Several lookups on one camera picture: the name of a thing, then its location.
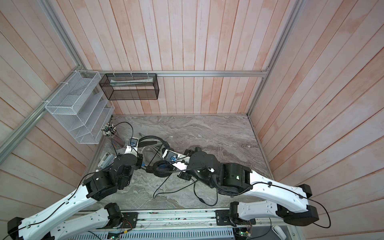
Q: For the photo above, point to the horizontal aluminium wall rail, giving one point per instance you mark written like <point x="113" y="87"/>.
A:
<point x="261" y="73"/>

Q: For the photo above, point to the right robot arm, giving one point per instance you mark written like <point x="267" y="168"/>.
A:
<point x="290" y="204"/>

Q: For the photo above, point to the white wire mesh shelf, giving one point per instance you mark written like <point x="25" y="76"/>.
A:
<point x="81" y="110"/>

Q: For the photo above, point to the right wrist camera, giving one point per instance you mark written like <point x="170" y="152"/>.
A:
<point x="175" y="157"/>

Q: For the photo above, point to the paper in black basket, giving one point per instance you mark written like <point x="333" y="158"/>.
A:
<point x="132" y="83"/>

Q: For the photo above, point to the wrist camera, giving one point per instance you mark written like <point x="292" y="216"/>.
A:
<point x="132" y="147"/>
<point x="175" y="157"/>

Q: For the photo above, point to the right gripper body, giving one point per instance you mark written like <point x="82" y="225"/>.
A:
<point x="193" y="171"/>

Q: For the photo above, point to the clear cup of pencils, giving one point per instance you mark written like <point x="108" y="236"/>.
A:
<point x="110" y="131"/>

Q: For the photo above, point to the black and blue headphones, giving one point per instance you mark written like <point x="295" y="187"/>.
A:
<point x="162" y="168"/>

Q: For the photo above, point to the black wire mesh basket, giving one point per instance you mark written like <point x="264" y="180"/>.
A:
<point x="129" y="93"/>

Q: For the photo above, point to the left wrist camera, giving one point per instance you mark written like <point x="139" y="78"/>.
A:
<point x="132" y="147"/>

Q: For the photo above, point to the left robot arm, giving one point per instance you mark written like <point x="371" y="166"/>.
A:
<point x="55" y="222"/>

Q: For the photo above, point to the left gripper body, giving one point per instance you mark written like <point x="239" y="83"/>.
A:
<point x="140" y="161"/>

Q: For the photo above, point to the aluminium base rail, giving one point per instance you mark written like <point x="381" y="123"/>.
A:
<point x="191" y="224"/>

